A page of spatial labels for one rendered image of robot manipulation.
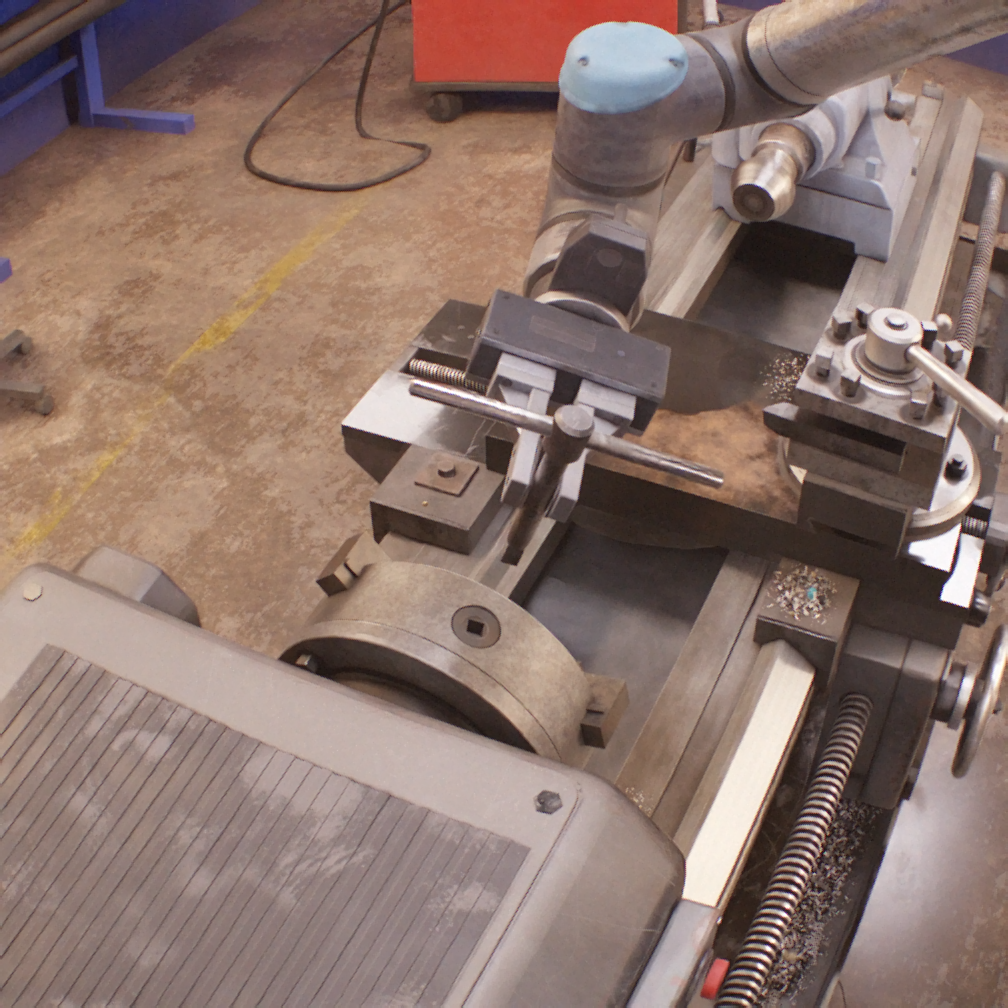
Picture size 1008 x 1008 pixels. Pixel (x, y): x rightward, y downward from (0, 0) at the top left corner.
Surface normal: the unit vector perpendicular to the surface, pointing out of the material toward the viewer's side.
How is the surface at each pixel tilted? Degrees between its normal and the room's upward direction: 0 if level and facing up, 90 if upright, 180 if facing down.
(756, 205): 90
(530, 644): 37
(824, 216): 90
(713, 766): 45
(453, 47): 90
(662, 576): 3
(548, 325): 20
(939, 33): 125
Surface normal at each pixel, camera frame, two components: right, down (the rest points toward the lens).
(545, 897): 0.34, -0.57
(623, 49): 0.02, -0.58
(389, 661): -0.40, 0.63
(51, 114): 0.92, 0.27
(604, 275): -0.17, 0.77
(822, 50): -0.71, 0.62
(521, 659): 0.55, -0.41
